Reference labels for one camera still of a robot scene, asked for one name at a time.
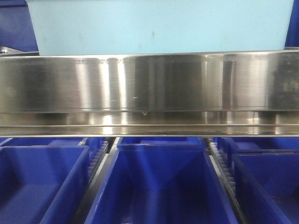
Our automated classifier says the white roller track right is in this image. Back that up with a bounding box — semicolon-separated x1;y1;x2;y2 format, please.
206;138;248;224

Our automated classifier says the dark blue bin lower left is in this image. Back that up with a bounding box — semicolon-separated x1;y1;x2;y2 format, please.
0;146;89;224

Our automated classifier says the white roller track left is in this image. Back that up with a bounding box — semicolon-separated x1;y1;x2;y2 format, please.
86;137;109;180

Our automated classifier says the dark blue bin upper right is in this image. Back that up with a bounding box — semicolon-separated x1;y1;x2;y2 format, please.
285;0;299;47

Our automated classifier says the dark blue bin rear left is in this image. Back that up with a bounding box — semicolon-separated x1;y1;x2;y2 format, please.
0;137;107;161

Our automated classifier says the dark blue bin lower right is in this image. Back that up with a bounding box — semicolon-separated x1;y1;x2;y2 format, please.
232;153;299;224

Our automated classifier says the stainless steel shelf front rail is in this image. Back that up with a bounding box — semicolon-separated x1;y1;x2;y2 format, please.
0;50;299;137

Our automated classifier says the dark blue bin upper left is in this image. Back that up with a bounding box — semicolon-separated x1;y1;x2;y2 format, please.
0;0;38;52

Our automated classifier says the dark blue bin lower middle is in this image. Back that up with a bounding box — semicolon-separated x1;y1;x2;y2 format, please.
85;149;237;224

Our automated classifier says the white roller track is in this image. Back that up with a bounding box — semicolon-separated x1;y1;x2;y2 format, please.
86;137;109;180
206;138;248;224

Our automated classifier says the light blue plastic bin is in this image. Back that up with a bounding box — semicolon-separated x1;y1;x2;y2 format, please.
27;0;294;56

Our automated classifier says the dark blue bin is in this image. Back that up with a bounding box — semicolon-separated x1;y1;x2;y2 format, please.
0;0;38;52
285;0;299;47
117;137;206;150
213;137;299;168
232;153;299;224
85;149;237;224
0;146;89;224
0;137;107;161

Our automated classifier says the dark blue bin rear right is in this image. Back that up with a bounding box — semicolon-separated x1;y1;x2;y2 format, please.
213;137;299;168

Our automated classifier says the dark blue bin rear middle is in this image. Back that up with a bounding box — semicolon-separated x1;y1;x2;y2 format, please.
117;137;206;150

